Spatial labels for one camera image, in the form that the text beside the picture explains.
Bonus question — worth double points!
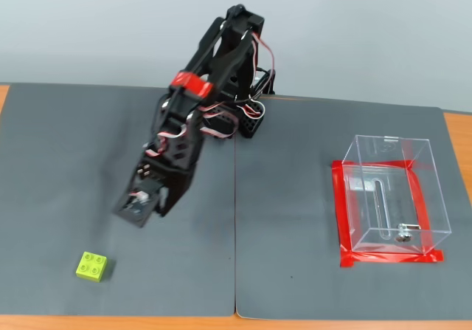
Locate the black table clamp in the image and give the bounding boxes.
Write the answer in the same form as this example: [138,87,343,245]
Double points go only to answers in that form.
[257,68,277,97]

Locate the red tape band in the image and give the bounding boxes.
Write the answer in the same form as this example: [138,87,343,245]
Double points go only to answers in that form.
[170,70,215,99]

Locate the metal box latch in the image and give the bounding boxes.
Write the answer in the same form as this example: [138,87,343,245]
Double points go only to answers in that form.
[395,223,422,243]

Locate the grey foam mat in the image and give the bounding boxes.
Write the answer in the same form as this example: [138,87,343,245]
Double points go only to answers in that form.
[0,82,237,317]
[234,95,472,322]

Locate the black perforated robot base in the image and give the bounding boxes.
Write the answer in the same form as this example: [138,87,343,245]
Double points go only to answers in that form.
[201,99,267,141]

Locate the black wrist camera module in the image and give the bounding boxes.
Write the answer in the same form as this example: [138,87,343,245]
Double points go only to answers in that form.
[111,180,165,229]

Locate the transparent acrylic box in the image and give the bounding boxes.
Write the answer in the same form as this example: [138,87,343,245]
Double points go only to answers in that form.
[342,134,453,255]

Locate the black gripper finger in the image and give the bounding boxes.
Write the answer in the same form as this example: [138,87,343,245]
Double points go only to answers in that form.
[156,171,196,219]

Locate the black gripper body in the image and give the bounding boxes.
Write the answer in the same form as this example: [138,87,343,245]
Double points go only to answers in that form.
[127,148,197,198]

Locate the green lego block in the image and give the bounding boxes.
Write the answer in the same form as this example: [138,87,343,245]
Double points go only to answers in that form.
[75,251,108,282]

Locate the red tape strip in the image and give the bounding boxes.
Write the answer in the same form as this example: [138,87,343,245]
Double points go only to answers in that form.
[330,160,357,268]
[405,167,435,255]
[330,159,417,171]
[339,249,445,269]

